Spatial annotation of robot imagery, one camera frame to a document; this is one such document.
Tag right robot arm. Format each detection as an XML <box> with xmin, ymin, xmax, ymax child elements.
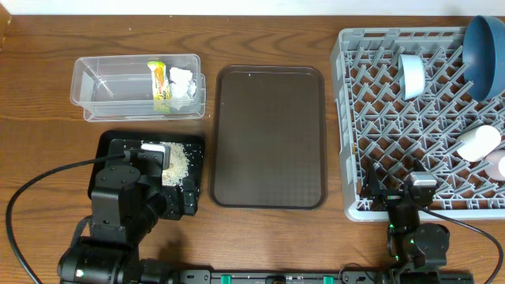
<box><xmin>360</xmin><ymin>160</ymin><xmax>504</xmax><ymax>283</ymax></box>

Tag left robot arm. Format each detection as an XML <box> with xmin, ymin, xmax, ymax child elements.
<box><xmin>6</xmin><ymin>154</ymin><xmax>198</xmax><ymax>283</ymax></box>

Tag brown serving tray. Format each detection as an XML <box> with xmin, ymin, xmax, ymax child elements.
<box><xmin>209</xmin><ymin>65</ymin><xmax>327</xmax><ymax>210</ymax></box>

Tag yellow green snack wrapper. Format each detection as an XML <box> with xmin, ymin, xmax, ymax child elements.
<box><xmin>147</xmin><ymin>61</ymin><xmax>171</xmax><ymax>114</ymax></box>

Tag clear plastic waste bin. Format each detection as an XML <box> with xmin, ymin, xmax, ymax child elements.
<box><xmin>70</xmin><ymin>54</ymin><xmax>206</xmax><ymax>121</ymax></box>

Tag dark blue plate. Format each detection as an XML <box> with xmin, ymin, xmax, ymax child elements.
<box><xmin>462</xmin><ymin>16</ymin><xmax>504</xmax><ymax>102</ymax></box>

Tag pile of rice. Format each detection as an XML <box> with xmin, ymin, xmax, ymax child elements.
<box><xmin>122</xmin><ymin>140</ymin><xmax>204</xmax><ymax>194</ymax></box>

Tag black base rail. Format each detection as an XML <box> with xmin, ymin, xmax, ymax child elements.
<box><xmin>137</xmin><ymin>258</ymin><xmax>474</xmax><ymax>284</ymax></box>

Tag light blue small bowl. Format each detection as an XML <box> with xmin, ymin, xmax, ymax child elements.
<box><xmin>398</xmin><ymin>54</ymin><xmax>425</xmax><ymax>100</ymax></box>

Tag pale green cup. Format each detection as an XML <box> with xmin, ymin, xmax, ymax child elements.
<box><xmin>456</xmin><ymin>125</ymin><xmax>501</xmax><ymax>162</ymax></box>

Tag white paper napkin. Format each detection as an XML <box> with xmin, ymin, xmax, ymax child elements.
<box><xmin>169</xmin><ymin>67</ymin><xmax>196</xmax><ymax>110</ymax></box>

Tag grey dishwasher rack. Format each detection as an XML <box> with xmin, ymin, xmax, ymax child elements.
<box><xmin>331</xmin><ymin>27</ymin><xmax>504</xmax><ymax>222</ymax></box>

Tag pink cup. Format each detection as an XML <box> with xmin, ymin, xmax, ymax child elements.
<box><xmin>484</xmin><ymin>150</ymin><xmax>505</xmax><ymax>181</ymax></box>

